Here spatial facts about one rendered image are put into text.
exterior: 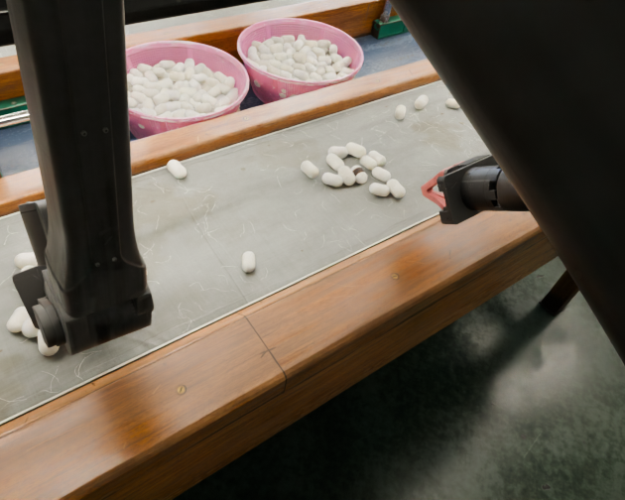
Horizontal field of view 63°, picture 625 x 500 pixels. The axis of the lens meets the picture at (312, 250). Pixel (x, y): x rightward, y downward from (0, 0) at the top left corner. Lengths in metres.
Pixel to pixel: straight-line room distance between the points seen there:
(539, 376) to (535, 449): 0.23
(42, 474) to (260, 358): 0.24
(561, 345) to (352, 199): 1.12
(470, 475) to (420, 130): 0.89
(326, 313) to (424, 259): 0.18
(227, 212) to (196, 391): 0.30
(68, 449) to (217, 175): 0.46
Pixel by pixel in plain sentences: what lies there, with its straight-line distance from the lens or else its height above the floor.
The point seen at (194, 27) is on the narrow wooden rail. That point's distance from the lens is 1.20.
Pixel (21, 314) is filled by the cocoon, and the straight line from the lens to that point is 0.69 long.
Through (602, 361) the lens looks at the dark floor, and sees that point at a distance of 1.84.
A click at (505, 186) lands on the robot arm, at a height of 0.93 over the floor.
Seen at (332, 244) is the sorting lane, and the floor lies 0.74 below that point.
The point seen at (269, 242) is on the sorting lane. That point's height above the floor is 0.74.
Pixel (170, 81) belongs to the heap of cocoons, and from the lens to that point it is 1.06.
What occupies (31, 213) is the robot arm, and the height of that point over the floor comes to 0.95.
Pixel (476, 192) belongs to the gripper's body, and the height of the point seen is 0.90.
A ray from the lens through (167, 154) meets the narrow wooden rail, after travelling 0.85.
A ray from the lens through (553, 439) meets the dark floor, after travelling 1.61.
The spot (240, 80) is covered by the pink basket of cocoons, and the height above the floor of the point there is 0.75.
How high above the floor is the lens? 1.29
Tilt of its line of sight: 49 degrees down
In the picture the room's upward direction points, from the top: 11 degrees clockwise
